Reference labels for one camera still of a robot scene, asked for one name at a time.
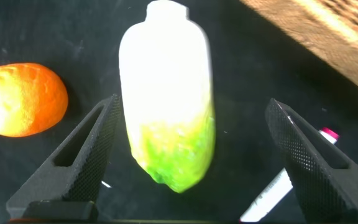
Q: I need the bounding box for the white green napa cabbage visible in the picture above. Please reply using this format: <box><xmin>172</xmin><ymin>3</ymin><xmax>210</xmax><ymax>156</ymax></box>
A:
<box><xmin>118</xmin><ymin>0</ymin><xmax>216</xmax><ymax>194</ymax></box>

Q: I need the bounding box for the orange fruit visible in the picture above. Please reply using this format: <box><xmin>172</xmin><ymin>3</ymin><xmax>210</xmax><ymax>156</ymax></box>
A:
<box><xmin>0</xmin><ymin>62</ymin><xmax>70</xmax><ymax>138</ymax></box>

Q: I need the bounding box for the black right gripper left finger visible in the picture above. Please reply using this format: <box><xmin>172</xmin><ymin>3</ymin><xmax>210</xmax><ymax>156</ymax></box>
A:
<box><xmin>6</xmin><ymin>93</ymin><xmax>122</xmax><ymax>222</ymax></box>

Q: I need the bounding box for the wicker basket with brown handles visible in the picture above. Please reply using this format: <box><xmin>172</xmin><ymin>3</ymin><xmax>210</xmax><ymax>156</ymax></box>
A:
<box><xmin>239</xmin><ymin>0</ymin><xmax>358</xmax><ymax>102</ymax></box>

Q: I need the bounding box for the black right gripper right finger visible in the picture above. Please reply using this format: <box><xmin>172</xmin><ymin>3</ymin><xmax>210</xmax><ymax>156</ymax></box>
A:
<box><xmin>265</xmin><ymin>97</ymin><xmax>358</xmax><ymax>223</ymax></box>

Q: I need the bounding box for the white marker with pink cap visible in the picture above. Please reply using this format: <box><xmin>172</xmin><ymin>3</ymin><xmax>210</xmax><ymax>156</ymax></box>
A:
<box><xmin>239</xmin><ymin>126</ymin><xmax>341</xmax><ymax>223</ymax></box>

